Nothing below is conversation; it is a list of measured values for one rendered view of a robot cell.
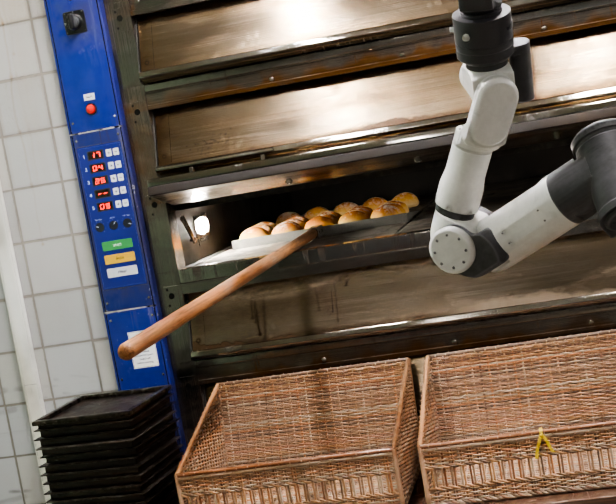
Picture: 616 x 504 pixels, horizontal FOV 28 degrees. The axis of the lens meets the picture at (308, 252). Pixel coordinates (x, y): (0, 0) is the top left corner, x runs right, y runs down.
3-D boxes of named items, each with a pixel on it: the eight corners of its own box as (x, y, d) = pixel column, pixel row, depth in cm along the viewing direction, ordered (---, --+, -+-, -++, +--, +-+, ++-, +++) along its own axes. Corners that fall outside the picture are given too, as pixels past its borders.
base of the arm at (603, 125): (632, 249, 193) (690, 211, 186) (579, 235, 185) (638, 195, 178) (600, 168, 200) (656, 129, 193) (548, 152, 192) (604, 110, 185)
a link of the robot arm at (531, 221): (489, 277, 211) (595, 211, 199) (459, 302, 201) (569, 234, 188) (450, 220, 212) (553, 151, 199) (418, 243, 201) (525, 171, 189)
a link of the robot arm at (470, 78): (446, 30, 196) (454, 97, 201) (462, 52, 186) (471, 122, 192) (516, 15, 196) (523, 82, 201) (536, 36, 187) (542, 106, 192)
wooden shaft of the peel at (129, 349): (134, 360, 206) (131, 342, 205) (117, 362, 206) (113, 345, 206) (318, 237, 372) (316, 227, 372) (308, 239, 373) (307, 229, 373)
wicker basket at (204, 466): (231, 477, 353) (214, 381, 350) (429, 453, 341) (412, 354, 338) (181, 536, 305) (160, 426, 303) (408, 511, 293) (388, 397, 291)
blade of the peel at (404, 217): (408, 221, 376) (406, 212, 376) (232, 249, 387) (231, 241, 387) (419, 210, 411) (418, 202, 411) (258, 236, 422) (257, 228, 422)
